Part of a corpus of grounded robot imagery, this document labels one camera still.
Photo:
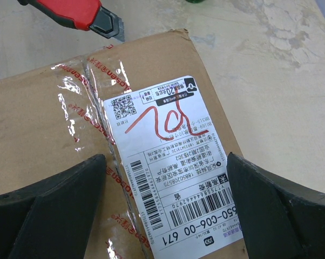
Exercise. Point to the white shipping label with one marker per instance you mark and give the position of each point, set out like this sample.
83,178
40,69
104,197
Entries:
176,166

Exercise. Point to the red black utility knife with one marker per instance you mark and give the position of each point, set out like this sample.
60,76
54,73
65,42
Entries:
82,15

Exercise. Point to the brown cardboard express box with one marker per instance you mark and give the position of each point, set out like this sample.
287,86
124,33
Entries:
53,118

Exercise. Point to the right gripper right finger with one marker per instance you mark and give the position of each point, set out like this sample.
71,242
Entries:
279,218

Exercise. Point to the far green glass bottle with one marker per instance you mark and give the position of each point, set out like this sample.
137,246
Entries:
195,1

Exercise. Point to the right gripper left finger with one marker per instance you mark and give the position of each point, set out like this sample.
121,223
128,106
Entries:
53,217

